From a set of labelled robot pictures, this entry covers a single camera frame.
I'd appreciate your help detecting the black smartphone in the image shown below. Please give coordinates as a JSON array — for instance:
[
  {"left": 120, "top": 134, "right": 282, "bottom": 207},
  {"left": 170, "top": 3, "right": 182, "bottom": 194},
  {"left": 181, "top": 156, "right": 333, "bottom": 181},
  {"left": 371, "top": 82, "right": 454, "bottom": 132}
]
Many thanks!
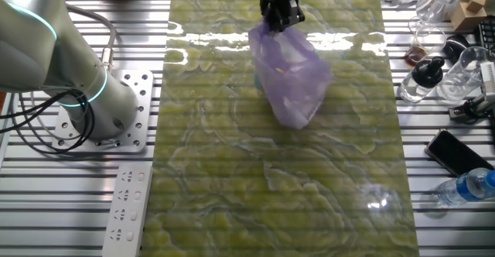
[{"left": 424, "top": 128, "right": 495, "bottom": 177}]

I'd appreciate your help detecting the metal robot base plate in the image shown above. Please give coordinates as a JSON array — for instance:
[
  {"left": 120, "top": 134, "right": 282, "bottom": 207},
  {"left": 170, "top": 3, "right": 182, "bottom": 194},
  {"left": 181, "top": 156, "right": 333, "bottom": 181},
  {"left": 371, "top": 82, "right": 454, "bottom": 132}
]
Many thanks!
[{"left": 51, "top": 69, "right": 155, "bottom": 154}]

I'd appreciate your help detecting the black computer mouse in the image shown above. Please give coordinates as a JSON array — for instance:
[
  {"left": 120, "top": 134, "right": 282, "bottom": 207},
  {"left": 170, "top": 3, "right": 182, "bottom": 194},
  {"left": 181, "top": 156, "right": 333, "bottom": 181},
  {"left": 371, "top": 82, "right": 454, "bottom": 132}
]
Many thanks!
[{"left": 442, "top": 34, "right": 472, "bottom": 63}]

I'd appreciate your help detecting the small ribbed silver camera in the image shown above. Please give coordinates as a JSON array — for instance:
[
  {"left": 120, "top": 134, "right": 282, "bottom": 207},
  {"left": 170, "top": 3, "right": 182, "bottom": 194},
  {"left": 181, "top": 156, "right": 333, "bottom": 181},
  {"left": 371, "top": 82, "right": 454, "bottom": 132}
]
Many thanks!
[{"left": 478, "top": 60, "right": 495, "bottom": 94}]

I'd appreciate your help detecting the black keyboard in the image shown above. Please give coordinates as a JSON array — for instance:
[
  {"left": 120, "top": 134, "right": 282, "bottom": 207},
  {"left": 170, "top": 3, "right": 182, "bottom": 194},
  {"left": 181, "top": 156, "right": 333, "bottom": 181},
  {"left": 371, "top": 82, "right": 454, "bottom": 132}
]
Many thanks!
[{"left": 473, "top": 15, "right": 495, "bottom": 52}]

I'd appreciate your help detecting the tall clear drinking glass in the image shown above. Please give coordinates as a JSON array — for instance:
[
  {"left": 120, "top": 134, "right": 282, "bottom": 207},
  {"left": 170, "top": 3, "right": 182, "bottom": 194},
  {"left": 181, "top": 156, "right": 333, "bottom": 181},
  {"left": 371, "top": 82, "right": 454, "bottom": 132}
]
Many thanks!
[{"left": 415, "top": 0, "right": 462, "bottom": 25}]

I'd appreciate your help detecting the black cable bundle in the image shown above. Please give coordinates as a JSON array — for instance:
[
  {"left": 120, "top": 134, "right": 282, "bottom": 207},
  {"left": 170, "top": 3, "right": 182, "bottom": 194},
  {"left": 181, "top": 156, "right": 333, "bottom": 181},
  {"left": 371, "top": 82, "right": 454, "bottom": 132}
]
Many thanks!
[{"left": 0, "top": 87, "right": 97, "bottom": 156}]

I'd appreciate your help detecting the black cap glass bottle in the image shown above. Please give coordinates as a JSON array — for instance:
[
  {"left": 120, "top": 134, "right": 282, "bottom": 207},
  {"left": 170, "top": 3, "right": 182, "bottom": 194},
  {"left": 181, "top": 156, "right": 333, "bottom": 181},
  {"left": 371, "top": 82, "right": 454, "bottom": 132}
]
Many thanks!
[{"left": 397, "top": 56, "right": 446, "bottom": 105}]

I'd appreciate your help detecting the blue cap water bottle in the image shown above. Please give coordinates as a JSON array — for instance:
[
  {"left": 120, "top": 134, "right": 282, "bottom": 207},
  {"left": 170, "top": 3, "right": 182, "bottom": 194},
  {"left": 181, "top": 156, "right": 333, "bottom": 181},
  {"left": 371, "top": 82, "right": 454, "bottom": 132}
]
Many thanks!
[{"left": 435, "top": 167, "right": 495, "bottom": 208}]

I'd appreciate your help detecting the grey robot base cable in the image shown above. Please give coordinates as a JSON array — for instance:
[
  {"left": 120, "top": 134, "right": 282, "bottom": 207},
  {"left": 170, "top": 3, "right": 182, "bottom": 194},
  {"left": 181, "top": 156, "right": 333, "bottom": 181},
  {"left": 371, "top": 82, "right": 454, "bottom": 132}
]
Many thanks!
[{"left": 65, "top": 3, "right": 118, "bottom": 74}]

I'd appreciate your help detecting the white power strip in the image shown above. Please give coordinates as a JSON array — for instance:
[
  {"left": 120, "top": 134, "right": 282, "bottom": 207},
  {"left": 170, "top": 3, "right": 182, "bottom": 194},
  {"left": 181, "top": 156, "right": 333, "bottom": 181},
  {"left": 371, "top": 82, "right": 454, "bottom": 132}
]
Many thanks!
[{"left": 101, "top": 163, "right": 154, "bottom": 257}]

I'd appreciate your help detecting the black camera clamp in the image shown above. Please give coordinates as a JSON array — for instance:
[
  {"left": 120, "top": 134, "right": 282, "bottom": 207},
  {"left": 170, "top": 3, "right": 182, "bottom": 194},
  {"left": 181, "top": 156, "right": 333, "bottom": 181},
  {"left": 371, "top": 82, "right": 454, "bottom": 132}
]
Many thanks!
[{"left": 448, "top": 93, "right": 495, "bottom": 125}]

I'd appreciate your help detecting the large clear drinking glass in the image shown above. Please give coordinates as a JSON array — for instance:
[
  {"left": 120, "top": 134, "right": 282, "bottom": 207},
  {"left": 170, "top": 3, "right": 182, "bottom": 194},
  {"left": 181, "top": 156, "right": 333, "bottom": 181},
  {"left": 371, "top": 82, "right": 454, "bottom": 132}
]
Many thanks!
[{"left": 435, "top": 46, "right": 491, "bottom": 105}]

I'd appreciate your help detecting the small glass with brown liquid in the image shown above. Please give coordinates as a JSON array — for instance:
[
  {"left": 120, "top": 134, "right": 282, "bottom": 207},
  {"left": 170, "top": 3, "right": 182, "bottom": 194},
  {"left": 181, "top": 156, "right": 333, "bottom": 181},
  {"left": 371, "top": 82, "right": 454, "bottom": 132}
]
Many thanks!
[{"left": 403, "top": 24, "right": 448, "bottom": 68}]

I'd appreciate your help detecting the green marble pattern mat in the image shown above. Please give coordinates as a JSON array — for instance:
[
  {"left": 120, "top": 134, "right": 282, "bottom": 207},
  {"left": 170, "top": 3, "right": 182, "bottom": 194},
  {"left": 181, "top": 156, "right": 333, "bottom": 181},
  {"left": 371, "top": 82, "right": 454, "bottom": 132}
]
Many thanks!
[{"left": 141, "top": 0, "right": 421, "bottom": 257}]

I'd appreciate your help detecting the purple translucent plastic bag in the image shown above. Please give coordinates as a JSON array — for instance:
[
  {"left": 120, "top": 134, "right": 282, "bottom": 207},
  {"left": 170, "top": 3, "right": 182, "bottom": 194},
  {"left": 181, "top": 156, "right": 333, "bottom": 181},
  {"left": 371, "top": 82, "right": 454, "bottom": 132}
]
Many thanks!
[{"left": 247, "top": 21, "right": 335, "bottom": 131}]

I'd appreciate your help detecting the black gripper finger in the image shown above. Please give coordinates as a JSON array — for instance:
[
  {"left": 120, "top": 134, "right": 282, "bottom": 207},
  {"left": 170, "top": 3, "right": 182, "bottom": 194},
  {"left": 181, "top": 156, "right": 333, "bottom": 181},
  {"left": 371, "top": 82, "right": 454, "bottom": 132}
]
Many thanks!
[
  {"left": 288, "top": 0, "right": 306, "bottom": 28},
  {"left": 262, "top": 1, "right": 289, "bottom": 33}
]

